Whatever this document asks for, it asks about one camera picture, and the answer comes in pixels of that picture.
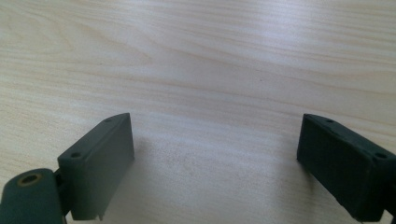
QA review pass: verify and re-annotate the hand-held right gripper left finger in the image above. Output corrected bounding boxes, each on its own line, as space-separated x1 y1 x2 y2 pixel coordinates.
57 112 135 221

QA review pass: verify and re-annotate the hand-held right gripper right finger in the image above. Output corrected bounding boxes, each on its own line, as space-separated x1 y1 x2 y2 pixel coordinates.
296 113 396 223

